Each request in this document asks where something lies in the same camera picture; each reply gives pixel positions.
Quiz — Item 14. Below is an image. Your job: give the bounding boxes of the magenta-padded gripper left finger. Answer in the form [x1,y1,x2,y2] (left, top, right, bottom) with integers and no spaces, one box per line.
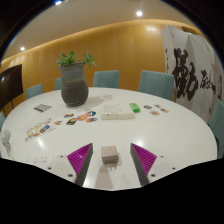
[44,143,94,187]

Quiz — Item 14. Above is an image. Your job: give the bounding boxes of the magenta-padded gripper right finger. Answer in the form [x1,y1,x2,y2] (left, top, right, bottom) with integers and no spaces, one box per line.
[129,143,179,187]

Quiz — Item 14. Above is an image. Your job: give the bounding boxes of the pale pink charger block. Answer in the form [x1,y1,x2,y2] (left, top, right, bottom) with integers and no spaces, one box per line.
[100,145,120,171]

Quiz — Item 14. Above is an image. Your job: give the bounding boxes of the dark yellow-printed sticker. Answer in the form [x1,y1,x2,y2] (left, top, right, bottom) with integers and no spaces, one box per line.
[65,117,78,126]

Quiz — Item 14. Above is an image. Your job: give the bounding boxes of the white flat box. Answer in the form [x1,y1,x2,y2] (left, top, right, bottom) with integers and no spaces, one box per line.
[116,104,136,120]
[100,104,119,121]

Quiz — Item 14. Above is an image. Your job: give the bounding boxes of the colourful sticker sheet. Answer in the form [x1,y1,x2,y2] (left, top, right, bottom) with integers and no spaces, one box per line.
[24,117,57,143]

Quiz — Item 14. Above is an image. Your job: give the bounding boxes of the small green box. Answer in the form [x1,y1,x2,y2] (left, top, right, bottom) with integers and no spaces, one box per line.
[129,102,141,113]

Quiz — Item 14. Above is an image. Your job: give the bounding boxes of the grey flat booklet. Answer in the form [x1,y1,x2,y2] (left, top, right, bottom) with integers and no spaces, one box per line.
[33,103,53,113]

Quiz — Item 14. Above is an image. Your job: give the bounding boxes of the green plant in grey vase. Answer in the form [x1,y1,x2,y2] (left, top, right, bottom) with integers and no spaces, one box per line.
[56,50,98,108]

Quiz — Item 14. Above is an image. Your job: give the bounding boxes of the teal chairs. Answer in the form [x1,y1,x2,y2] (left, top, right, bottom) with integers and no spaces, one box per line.
[0,69,224,159]

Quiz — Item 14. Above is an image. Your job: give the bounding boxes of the white calligraphy folding screen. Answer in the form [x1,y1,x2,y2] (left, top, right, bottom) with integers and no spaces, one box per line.
[160,24,224,124]

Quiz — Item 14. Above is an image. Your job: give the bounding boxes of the black television on stand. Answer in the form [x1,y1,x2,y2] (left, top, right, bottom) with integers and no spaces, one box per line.
[0,64,24,113]

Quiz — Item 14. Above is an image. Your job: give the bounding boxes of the round ceiling lights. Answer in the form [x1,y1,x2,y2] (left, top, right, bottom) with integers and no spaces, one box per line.
[19,0,144,52]

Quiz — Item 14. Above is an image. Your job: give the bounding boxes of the white coiled power cable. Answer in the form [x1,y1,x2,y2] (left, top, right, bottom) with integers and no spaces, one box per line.
[0,129,13,158]

